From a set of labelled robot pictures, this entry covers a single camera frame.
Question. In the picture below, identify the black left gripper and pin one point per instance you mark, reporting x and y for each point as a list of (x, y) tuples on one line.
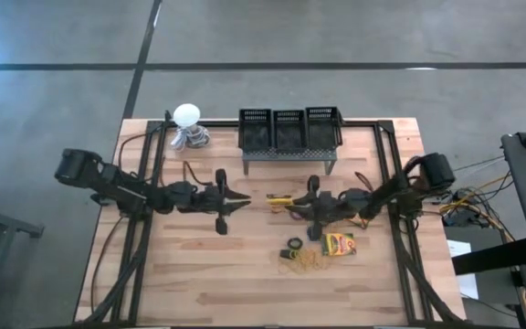
[(210, 201)]

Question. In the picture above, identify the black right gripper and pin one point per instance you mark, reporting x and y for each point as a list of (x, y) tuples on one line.
[(327, 205)]

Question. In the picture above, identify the purple spiral coil band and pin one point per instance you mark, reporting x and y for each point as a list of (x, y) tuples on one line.
[(296, 216)]

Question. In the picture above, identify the black spiral coil band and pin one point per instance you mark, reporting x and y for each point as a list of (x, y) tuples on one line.
[(290, 243)]

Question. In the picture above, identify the black binder clip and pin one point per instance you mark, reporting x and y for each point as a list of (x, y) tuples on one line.
[(286, 254)]

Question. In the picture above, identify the yellow rubber bands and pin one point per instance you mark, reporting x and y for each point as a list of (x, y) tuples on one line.
[(306, 263)]

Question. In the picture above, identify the black mesh plastic basket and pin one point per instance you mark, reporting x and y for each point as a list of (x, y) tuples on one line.
[(289, 137), (322, 134), (255, 137)]

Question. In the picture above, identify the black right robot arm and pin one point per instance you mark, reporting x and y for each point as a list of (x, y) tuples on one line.
[(395, 187)]

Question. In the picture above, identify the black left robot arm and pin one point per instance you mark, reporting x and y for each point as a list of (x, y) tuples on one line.
[(121, 187)]

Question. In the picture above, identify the grey metal shelf riser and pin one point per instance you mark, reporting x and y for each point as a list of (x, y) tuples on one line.
[(290, 155)]

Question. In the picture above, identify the white mushroom table lamp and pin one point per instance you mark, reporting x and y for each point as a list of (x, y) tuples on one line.
[(186, 114)]

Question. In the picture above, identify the white paper sheet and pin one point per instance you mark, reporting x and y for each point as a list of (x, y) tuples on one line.
[(466, 283)]

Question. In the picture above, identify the black stand bar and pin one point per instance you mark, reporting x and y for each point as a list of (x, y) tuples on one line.
[(491, 257)]

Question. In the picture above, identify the black aluminium table frame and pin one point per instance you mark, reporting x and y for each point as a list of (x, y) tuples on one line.
[(222, 123)]

